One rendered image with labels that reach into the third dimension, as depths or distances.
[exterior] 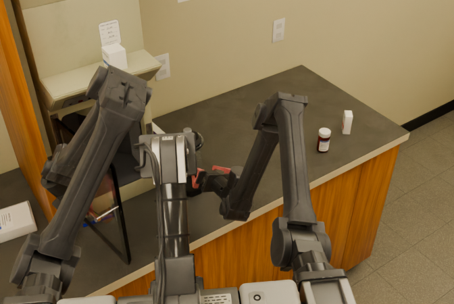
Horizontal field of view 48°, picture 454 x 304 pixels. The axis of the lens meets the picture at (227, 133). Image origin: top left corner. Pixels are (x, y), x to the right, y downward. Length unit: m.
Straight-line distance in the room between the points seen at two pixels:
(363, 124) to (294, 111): 1.10
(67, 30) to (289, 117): 0.66
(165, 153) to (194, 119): 1.45
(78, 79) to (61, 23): 0.15
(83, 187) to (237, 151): 1.16
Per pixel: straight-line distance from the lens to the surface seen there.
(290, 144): 1.13
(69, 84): 1.44
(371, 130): 2.24
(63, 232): 1.00
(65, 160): 1.20
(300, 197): 1.07
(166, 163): 0.77
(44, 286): 0.97
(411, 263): 3.02
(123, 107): 0.90
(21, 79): 1.37
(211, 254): 1.86
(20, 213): 1.87
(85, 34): 1.48
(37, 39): 1.44
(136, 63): 1.49
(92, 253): 1.72
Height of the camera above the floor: 2.23
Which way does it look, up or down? 37 degrees down
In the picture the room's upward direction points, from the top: straight up
